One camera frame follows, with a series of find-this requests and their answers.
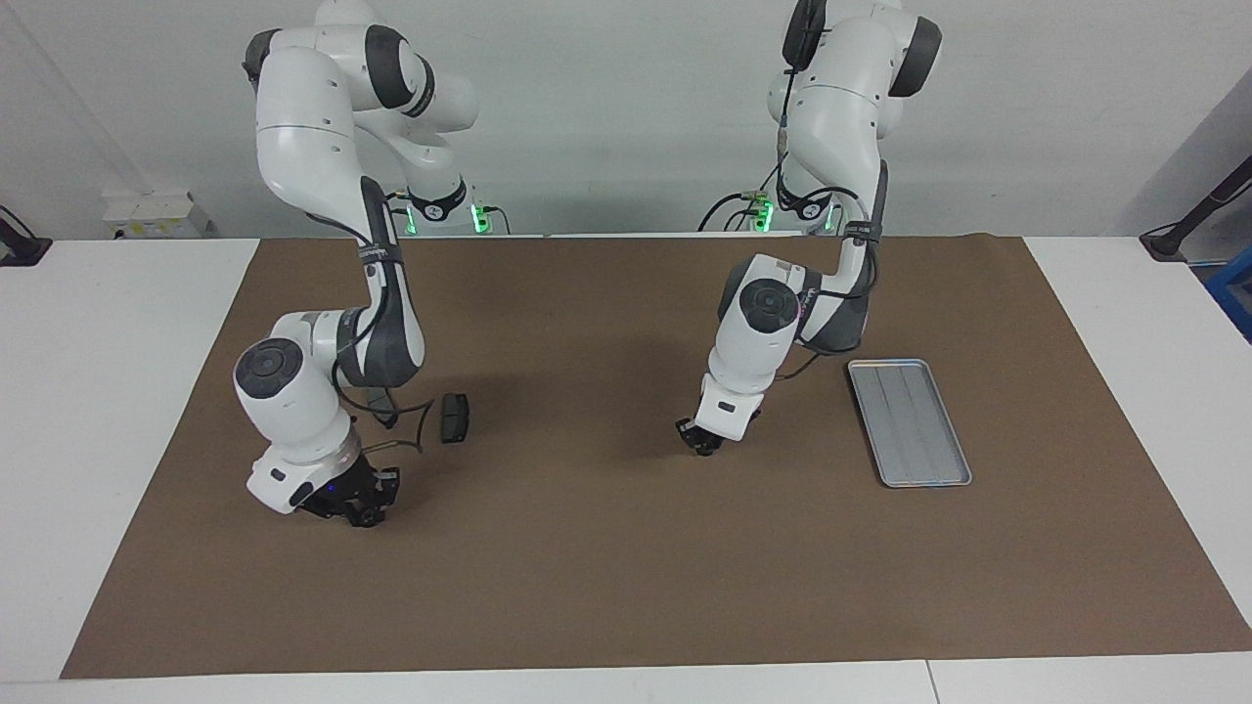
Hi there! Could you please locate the silver metal tray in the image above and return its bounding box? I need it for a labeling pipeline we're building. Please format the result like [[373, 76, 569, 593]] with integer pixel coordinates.
[[846, 358, 973, 489]]

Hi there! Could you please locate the brown table mat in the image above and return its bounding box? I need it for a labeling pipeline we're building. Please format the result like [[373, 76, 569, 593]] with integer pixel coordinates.
[[61, 235, 1252, 681]]

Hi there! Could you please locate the white box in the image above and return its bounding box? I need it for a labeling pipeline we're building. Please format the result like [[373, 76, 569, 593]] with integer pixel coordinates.
[[103, 191, 211, 241]]

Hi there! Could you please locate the black angled stand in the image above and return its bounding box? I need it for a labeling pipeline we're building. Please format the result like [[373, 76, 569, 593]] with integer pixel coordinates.
[[1140, 156, 1252, 263]]

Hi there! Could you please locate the blue crate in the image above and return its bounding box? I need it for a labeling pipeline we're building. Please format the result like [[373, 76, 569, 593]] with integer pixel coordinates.
[[1208, 249, 1252, 343]]

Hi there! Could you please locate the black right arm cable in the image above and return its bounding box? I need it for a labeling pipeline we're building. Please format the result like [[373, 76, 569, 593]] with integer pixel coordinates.
[[333, 225, 436, 456]]

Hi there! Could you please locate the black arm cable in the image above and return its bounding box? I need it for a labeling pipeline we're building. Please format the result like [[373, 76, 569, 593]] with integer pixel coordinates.
[[333, 225, 436, 456], [776, 39, 881, 384]]

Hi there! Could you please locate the black left base cable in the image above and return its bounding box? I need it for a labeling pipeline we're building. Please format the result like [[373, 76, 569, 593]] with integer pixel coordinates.
[[696, 191, 774, 233]]

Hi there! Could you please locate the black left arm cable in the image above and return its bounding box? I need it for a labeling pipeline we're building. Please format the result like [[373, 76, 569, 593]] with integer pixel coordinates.
[[776, 39, 881, 384]]

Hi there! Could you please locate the black clamp mount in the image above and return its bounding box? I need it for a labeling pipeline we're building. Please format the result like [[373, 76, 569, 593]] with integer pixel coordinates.
[[0, 205, 52, 267]]

